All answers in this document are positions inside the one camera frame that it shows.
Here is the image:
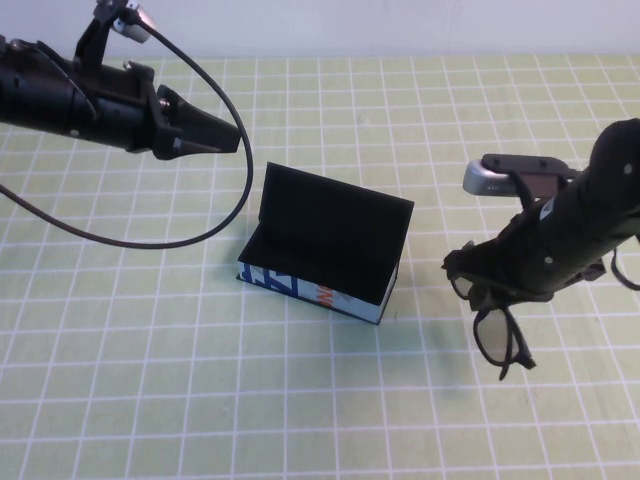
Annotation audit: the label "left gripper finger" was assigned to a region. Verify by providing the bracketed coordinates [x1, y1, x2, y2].
[157, 84, 241, 145]
[181, 141, 239, 158]

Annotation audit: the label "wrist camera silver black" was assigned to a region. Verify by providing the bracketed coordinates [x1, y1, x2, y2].
[462, 153, 579, 199]
[94, 0, 162, 46]

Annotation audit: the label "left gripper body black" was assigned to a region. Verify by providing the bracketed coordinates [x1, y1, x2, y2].
[73, 63, 185, 162]

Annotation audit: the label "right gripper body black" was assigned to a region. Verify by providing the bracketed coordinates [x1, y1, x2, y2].
[473, 191, 610, 305]

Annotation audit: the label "black framed glasses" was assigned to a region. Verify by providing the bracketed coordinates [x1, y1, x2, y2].
[444, 267, 537, 382]

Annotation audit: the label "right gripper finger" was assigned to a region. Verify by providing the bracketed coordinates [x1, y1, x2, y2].
[468, 286, 495, 315]
[441, 239, 485, 280]

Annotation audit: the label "camera mount bracket black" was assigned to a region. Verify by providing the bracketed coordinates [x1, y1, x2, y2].
[73, 8, 122, 72]
[509, 171, 562, 212]

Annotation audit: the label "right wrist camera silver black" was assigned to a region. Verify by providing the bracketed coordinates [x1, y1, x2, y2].
[462, 153, 579, 199]

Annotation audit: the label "black glasses case printed sides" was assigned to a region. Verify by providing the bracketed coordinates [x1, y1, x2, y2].
[234, 161, 416, 327]

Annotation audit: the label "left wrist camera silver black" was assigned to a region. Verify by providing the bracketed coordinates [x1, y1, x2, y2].
[94, 0, 162, 46]

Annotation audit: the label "left camera mount bracket black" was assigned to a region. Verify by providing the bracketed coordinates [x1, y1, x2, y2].
[73, 8, 122, 72]

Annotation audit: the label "wrist camera black cable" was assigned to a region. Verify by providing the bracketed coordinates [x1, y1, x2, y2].
[0, 19, 254, 250]
[609, 248, 640, 293]

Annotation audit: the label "right wrist camera black cable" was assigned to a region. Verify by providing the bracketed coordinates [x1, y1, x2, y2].
[609, 248, 640, 293]

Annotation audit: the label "right camera mount bracket black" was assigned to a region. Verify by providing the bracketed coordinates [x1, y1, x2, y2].
[509, 171, 562, 212]

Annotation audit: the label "left wrist camera black cable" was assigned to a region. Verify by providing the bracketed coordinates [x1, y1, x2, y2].
[0, 19, 254, 250]

